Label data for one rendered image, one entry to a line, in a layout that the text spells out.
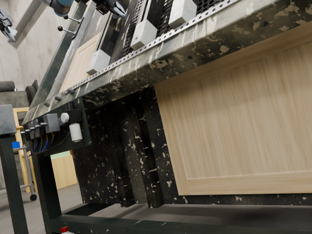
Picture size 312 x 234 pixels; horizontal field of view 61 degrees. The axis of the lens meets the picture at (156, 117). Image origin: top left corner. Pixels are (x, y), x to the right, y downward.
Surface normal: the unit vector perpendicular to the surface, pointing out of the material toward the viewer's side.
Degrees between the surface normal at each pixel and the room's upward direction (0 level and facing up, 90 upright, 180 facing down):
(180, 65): 147
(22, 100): 92
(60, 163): 90
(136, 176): 90
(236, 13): 57
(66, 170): 90
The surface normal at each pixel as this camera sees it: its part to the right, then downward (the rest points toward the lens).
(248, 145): -0.66, 0.10
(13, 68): 0.66, -0.20
